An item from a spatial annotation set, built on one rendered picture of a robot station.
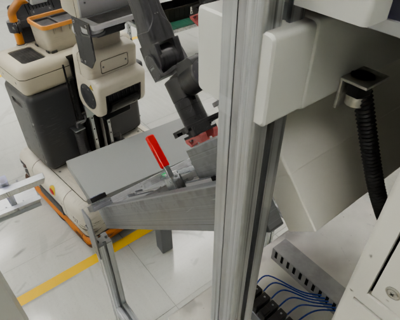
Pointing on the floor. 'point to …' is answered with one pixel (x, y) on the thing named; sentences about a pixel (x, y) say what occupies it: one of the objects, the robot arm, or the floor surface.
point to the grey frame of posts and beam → (262, 120)
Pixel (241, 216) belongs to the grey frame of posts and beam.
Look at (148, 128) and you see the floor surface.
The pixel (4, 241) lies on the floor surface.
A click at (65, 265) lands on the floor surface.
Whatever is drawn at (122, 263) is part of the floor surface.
